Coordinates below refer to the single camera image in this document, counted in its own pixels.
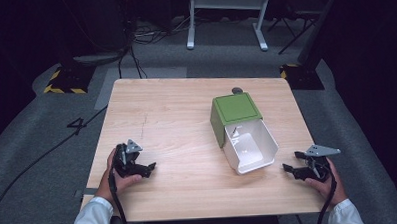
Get person's right hand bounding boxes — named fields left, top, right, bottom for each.
left=303, top=156, right=350, bottom=208

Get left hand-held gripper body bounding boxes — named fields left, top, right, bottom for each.
left=111, top=138, right=147, bottom=179

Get dark slanted stand pole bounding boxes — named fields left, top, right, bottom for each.
left=295, top=0, right=345, bottom=69

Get long black floor cable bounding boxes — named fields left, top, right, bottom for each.
left=0, top=105, right=112, bottom=224

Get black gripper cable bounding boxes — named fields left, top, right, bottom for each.
left=107, top=165, right=130, bottom=224
left=314, top=173, right=340, bottom=224

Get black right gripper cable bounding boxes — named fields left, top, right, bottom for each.
left=314, top=173, right=340, bottom=224

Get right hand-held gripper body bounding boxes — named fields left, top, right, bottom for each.
left=302, top=143, right=343, bottom=184

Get bundle of black cables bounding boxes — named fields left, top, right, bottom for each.
left=115, top=15, right=193, bottom=81

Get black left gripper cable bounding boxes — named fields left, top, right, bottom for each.
left=107, top=165, right=130, bottom=224

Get hazard-striped black stand base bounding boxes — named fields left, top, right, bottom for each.
left=42, top=63, right=98, bottom=96
left=279, top=62, right=326, bottom=92

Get white metal stand frame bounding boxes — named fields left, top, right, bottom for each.
left=185, top=0, right=274, bottom=55

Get white drawer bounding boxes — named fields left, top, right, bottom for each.
left=221, top=117, right=281, bottom=176

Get black folding stand legs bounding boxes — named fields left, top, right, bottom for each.
left=266, top=6, right=323, bottom=57

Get person's left hand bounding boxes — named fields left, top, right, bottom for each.
left=93, top=147, right=145, bottom=206

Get green drawer box housing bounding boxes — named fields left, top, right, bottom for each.
left=208, top=91, right=265, bottom=150

